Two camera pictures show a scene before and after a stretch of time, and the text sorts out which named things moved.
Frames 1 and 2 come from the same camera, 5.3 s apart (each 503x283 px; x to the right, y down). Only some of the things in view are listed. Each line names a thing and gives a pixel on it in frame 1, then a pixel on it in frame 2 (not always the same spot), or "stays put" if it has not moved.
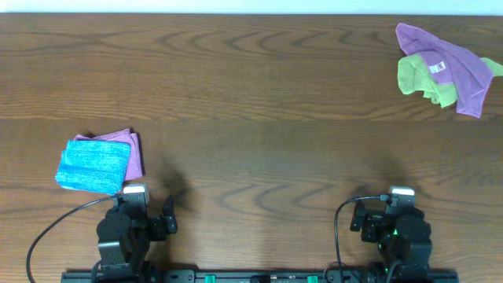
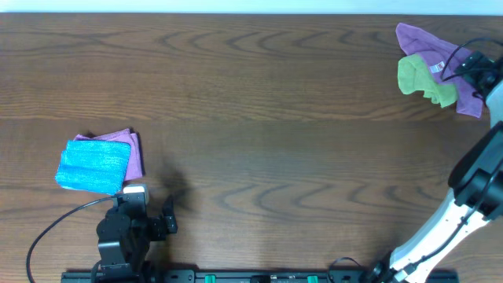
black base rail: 260,277 stays put
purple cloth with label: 470,75 stays put
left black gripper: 158,226 stays put
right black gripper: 372,222 to 472,72
